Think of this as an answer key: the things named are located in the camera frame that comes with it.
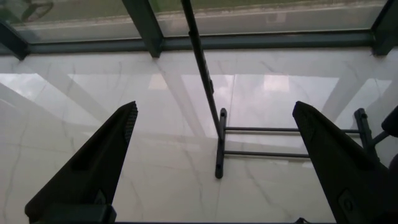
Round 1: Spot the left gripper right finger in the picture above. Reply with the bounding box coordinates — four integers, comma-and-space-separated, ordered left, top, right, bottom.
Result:
292, 101, 398, 223

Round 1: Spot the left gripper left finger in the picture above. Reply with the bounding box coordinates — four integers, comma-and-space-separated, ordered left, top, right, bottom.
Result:
24, 101, 139, 223

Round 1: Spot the black clothes rack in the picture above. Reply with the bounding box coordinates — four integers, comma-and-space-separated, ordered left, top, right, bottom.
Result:
180, 0, 391, 180

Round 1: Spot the window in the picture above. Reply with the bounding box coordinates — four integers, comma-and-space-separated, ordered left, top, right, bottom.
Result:
0, 0, 398, 62

